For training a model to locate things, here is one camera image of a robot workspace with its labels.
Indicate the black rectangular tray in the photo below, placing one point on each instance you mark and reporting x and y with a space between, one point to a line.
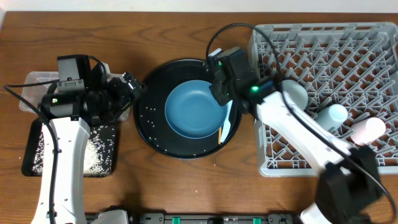
28 156

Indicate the clear plastic bin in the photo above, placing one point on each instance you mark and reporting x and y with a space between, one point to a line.
34 94

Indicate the dark blue plate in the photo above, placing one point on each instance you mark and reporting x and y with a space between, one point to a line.
192 112

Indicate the cooked white rice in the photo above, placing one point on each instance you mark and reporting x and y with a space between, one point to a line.
99 152

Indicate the pink cup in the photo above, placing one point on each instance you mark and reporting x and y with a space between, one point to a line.
367 131

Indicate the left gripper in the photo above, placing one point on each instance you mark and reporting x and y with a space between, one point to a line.
117 85

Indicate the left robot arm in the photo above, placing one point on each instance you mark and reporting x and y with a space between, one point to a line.
83 94

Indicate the wooden chopstick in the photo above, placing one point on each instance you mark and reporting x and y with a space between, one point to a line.
219 135

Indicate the light blue cup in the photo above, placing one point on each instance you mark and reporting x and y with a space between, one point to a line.
332 117

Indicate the grey dishwasher rack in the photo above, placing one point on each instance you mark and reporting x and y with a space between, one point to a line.
351 64

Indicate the light blue bowl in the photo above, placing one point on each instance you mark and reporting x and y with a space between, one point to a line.
297 93

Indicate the black mounting rail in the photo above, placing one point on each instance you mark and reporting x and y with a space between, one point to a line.
160 218

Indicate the round black serving tray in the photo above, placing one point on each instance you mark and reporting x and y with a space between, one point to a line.
149 111

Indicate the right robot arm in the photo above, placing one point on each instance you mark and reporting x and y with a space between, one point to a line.
348 180

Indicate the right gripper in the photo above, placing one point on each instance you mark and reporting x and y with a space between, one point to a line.
216 88

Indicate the light blue plastic knife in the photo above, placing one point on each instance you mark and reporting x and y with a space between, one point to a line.
226 125

